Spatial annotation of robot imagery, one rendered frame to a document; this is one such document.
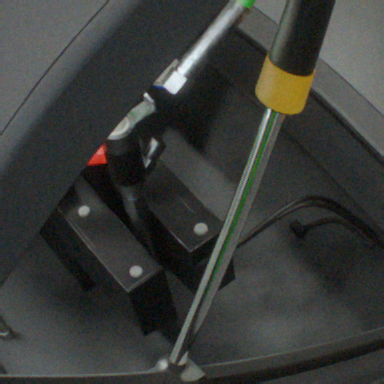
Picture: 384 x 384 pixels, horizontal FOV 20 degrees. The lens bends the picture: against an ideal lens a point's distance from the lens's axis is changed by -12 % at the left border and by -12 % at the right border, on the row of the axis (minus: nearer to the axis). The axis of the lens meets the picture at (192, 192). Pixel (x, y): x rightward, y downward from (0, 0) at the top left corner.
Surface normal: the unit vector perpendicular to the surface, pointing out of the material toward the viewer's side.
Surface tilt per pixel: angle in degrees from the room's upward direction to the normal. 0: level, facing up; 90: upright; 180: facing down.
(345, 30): 0
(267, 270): 0
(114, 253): 0
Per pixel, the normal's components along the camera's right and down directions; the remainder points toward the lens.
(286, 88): -0.14, 0.61
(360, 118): -0.13, -0.60
